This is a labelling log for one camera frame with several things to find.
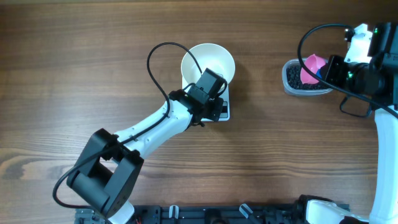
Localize pink scoop blue handle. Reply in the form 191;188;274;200
300;54;326;85

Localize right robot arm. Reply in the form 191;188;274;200
297;22;397;223

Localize black beans in container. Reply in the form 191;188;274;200
286;65;325;90

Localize clear plastic bean container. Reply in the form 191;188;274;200
282;58;333;96

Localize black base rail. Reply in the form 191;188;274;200
73;203;352;224

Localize white digital kitchen scale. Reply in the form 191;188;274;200
182;77;230;122

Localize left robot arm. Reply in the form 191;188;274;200
67;68;231;223

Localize white bowl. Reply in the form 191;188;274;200
180;43;236;87

